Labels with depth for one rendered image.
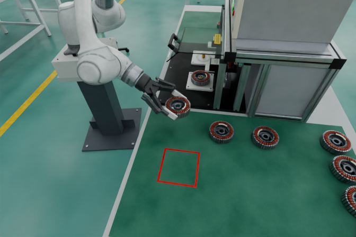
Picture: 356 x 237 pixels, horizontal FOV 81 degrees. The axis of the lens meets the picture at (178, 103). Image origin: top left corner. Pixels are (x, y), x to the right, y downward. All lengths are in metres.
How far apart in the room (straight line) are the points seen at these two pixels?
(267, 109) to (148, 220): 0.72
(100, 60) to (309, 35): 0.80
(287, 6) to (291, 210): 0.75
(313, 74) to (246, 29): 0.33
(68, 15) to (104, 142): 1.09
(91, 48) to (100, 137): 1.38
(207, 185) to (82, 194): 1.16
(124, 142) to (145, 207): 1.14
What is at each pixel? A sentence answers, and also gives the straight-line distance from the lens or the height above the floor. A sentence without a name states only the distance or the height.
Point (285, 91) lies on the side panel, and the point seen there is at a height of 0.93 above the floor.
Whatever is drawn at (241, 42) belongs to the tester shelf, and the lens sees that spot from 0.95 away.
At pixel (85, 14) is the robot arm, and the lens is 0.82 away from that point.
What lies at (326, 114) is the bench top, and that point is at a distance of 1.31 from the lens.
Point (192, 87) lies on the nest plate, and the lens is 1.19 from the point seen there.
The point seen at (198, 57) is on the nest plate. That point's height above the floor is 0.78.
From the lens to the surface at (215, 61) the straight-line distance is 1.16.
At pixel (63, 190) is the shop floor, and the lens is 1.92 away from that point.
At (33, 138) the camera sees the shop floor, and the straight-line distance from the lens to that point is 2.37.
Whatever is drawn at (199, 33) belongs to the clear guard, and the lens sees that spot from 1.11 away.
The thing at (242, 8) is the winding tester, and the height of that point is 1.24.
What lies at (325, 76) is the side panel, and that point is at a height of 1.02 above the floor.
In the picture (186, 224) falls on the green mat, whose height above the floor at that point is 0.75.
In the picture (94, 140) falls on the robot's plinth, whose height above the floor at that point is 0.02.
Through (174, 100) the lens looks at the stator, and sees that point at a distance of 0.94.
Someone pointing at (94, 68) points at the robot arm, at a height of 1.19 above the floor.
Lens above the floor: 1.57
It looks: 46 degrees down
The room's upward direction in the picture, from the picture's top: 2 degrees counter-clockwise
